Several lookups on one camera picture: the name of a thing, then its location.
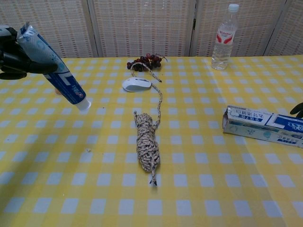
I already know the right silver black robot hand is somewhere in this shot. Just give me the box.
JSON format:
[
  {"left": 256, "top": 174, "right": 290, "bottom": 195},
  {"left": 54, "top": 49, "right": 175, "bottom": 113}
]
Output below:
[{"left": 290, "top": 102, "right": 303, "bottom": 119}]

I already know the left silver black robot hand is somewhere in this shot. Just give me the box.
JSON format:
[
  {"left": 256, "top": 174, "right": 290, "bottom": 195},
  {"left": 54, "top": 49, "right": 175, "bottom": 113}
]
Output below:
[{"left": 0, "top": 25, "right": 59, "bottom": 80}]

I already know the blue white toothpaste box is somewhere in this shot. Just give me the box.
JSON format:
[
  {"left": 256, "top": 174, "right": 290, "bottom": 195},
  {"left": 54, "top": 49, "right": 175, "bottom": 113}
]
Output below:
[{"left": 222, "top": 105, "right": 303, "bottom": 148}]

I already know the blue white toothpaste tube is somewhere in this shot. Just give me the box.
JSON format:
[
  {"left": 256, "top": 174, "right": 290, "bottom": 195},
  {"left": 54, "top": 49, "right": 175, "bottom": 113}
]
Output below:
[{"left": 16, "top": 21, "right": 92, "bottom": 112}]

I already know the woven folding screen panel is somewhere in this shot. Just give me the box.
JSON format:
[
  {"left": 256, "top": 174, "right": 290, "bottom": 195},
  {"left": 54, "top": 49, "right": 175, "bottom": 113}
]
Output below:
[
  {"left": 190, "top": 0, "right": 288, "bottom": 58},
  {"left": 0, "top": 0, "right": 99, "bottom": 60},
  {"left": 87, "top": 0, "right": 198, "bottom": 58},
  {"left": 263, "top": 0, "right": 303, "bottom": 57}
]

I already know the clear plastic water bottle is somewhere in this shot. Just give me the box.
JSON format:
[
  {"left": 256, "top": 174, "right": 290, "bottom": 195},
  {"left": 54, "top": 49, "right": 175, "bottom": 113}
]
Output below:
[{"left": 211, "top": 3, "right": 240, "bottom": 71}]

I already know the yellow white checkered tablecloth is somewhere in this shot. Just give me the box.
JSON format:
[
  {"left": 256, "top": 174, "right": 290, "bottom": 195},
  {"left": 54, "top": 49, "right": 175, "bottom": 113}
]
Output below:
[{"left": 0, "top": 55, "right": 303, "bottom": 227}]

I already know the white computer mouse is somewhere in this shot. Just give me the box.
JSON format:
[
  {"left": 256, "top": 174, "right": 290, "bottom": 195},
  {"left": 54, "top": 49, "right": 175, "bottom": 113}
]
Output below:
[{"left": 121, "top": 76, "right": 152, "bottom": 93}]

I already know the dark red grape bunch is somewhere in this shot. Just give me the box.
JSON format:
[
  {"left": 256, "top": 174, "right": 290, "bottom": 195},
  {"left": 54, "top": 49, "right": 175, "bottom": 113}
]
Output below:
[{"left": 126, "top": 53, "right": 169, "bottom": 73}]

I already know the beige speckled rope bundle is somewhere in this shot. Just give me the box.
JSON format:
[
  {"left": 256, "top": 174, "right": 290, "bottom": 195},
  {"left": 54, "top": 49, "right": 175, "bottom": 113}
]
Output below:
[{"left": 130, "top": 61, "right": 164, "bottom": 188}]

